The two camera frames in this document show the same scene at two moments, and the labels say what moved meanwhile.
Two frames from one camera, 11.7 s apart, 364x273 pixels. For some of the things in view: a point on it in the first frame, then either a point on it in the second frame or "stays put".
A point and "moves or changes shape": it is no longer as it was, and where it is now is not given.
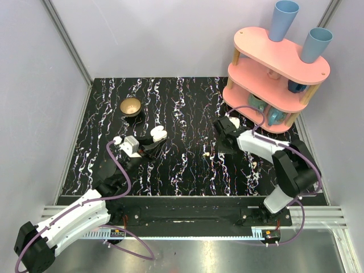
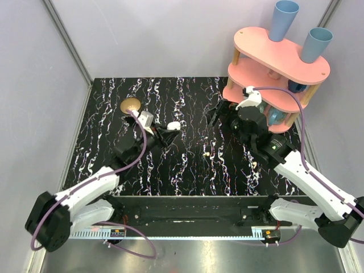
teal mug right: x=276 y=116 stays put
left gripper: x=145 y=146 -> x=158 y=134
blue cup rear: x=284 y=15 stays put
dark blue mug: x=295 y=87 stays put
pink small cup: x=273 y=74 stays put
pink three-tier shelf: x=271 y=76 stays put
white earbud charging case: x=158 y=133 moves or changes shape
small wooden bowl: x=130 y=107 stays put
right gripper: x=223 y=149 -> x=227 y=109
